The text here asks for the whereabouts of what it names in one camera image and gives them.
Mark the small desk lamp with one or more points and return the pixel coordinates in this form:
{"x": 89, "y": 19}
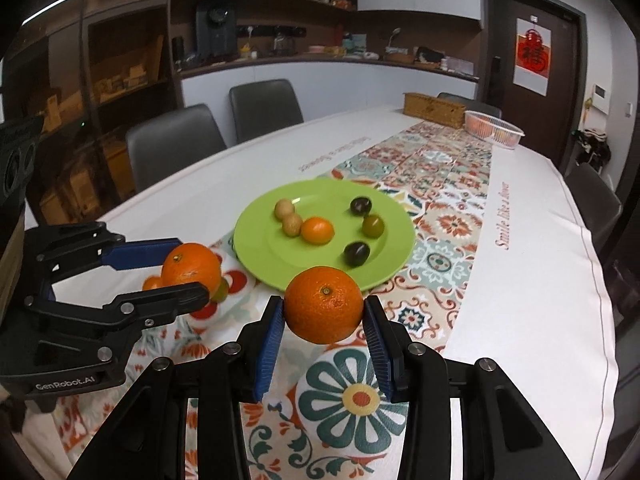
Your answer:
{"x": 395, "y": 37}

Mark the white intercom panel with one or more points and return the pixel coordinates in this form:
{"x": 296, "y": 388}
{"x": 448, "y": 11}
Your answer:
{"x": 600, "y": 97}

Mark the dark purple tomato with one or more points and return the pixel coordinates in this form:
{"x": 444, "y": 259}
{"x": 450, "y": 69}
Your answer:
{"x": 360, "y": 206}
{"x": 357, "y": 253}

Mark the small orange tomato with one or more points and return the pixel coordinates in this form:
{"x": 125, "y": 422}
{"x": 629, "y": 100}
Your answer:
{"x": 317, "y": 230}
{"x": 152, "y": 284}

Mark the red and white wall poster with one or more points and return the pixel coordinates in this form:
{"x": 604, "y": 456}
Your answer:
{"x": 533, "y": 57}

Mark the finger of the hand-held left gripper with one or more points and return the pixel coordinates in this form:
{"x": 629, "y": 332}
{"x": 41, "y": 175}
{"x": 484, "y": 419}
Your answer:
{"x": 140, "y": 252}
{"x": 165, "y": 297}

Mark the black water dispenser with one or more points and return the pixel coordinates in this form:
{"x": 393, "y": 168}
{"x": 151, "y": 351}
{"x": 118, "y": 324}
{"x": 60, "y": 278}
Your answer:
{"x": 215, "y": 35}

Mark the dark wooden door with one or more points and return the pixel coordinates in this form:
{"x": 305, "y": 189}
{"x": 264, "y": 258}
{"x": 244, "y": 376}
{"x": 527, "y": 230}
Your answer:
{"x": 565, "y": 110}

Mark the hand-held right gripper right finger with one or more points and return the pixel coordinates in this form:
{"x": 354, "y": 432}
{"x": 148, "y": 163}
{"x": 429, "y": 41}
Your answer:
{"x": 380, "y": 345}

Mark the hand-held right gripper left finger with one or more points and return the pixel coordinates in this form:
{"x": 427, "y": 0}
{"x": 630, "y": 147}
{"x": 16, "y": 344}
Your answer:
{"x": 270, "y": 345}

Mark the brown longan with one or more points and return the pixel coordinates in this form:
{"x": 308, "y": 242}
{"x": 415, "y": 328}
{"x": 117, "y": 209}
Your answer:
{"x": 292, "y": 225}
{"x": 283, "y": 208}

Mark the green tomato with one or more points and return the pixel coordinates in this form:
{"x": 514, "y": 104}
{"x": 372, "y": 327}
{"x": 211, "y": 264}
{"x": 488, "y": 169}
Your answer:
{"x": 373, "y": 226}

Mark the glass display cabinet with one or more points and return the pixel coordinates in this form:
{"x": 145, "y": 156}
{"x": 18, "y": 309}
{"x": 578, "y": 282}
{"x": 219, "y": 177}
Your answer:
{"x": 100, "y": 85}

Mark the black and beige bag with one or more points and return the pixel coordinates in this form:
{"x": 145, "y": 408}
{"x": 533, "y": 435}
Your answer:
{"x": 592, "y": 146}

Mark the wicker basket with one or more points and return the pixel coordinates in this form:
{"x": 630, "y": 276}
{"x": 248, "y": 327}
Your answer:
{"x": 400, "y": 57}

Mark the white patterned tablecloth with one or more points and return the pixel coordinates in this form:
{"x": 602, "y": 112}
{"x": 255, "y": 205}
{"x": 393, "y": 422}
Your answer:
{"x": 525, "y": 260}

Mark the glass kettle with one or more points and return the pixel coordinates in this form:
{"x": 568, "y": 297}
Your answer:
{"x": 282, "y": 44}

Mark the green plate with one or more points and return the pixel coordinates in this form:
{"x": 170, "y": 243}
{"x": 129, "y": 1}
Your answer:
{"x": 325, "y": 195}

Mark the wicker box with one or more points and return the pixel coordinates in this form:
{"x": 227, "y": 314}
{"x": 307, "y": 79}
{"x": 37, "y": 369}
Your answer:
{"x": 432, "y": 109}

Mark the white lower cabinets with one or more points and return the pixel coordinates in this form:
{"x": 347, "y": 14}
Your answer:
{"x": 350, "y": 85}

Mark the mandarin orange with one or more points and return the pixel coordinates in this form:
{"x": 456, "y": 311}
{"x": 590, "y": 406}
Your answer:
{"x": 190, "y": 267}
{"x": 320, "y": 310}

